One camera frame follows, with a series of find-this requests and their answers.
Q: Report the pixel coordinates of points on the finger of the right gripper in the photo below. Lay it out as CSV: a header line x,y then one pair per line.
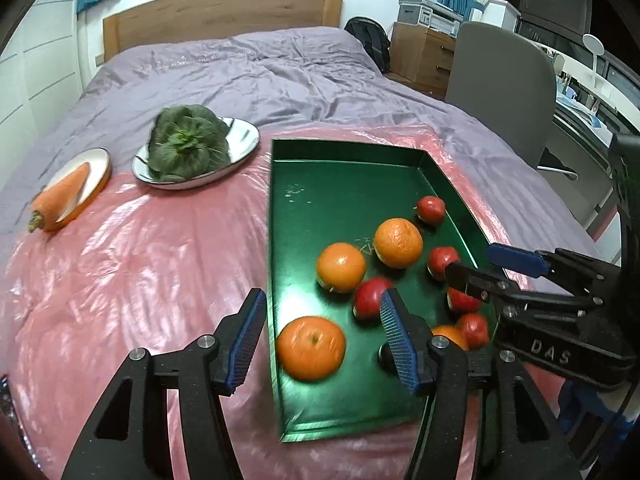
x,y
576,273
489,287

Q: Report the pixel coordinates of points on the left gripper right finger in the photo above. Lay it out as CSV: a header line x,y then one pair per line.
x,y
517,435

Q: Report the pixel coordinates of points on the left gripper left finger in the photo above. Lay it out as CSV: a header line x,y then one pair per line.
x,y
126,435

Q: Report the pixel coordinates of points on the small red apple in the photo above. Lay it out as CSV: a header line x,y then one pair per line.
x,y
474,328
431,210

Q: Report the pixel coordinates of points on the large orange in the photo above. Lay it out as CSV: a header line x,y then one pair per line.
x,y
398,243
311,348

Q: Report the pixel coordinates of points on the dark purple plum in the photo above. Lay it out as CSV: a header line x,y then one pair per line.
x,y
386,359

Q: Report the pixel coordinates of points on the small orange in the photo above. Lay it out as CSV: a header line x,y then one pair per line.
x,y
340,268

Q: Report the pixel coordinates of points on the pink plastic sheet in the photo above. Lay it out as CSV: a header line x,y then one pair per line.
x,y
143,268

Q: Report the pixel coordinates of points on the white desk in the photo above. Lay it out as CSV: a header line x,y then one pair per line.
x,y
592,116

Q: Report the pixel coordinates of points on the green rectangular tray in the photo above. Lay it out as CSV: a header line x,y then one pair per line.
x,y
324,192

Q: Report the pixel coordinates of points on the grey office chair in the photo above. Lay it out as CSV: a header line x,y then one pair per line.
x,y
508,84

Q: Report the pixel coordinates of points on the red cased smartphone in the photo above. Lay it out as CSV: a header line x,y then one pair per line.
x,y
8,409

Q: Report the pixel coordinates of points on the green leafy vegetable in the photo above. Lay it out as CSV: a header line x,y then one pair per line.
x,y
187,141

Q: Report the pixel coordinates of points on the carrot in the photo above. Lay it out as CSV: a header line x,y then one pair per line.
x,y
51,203

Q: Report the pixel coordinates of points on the white desk lamp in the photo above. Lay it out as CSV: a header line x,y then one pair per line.
x,y
594,45

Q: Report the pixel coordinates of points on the white striped oval plate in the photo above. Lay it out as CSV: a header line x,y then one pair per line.
x,y
243,141

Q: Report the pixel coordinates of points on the orange rimmed white plate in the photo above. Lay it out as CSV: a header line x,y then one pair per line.
x,y
100,171

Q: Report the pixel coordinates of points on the wooden nightstand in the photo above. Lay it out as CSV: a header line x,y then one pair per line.
x,y
421,58

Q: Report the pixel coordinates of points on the black backpack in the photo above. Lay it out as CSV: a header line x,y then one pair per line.
x,y
373,38

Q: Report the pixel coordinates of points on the purple bed duvet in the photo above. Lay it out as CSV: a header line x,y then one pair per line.
x,y
278,81

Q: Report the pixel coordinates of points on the white printer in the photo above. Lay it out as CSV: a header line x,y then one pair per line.
x,y
429,14

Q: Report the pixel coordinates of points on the white wardrobe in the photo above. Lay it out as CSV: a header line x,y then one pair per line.
x,y
40,78

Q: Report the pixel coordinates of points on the wooden headboard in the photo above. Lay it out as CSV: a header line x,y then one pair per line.
x,y
171,21

